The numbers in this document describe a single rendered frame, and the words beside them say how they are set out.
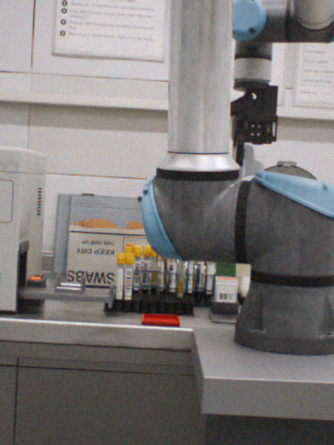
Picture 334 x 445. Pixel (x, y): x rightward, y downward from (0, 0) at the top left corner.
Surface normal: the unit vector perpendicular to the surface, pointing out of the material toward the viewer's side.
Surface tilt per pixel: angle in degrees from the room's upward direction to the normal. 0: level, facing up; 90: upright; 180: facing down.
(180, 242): 122
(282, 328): 72
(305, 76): 93
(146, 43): 90
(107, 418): 90
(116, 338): 90
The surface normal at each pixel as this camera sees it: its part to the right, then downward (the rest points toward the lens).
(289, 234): -0.25, 0.04
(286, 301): -0.24, -0.27
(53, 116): 0.01, 0.05
